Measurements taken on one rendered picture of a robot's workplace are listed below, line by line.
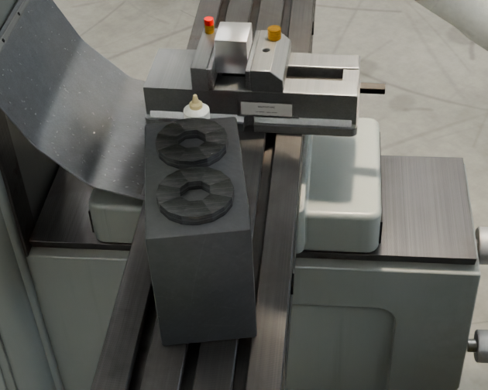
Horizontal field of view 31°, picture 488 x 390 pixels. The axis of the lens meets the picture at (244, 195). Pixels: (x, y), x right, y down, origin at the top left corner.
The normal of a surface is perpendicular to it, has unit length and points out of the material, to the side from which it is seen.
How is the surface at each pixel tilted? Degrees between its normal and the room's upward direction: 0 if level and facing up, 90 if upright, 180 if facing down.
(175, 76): 0
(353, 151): 0
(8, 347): 88
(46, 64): 63
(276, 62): 40
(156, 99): 90
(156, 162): 0
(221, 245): 90
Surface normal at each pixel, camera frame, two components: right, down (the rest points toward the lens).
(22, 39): 0.87, -0.32
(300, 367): -0.10, 0.66
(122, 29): -0.04, -0.76
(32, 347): 0.68, 0.44
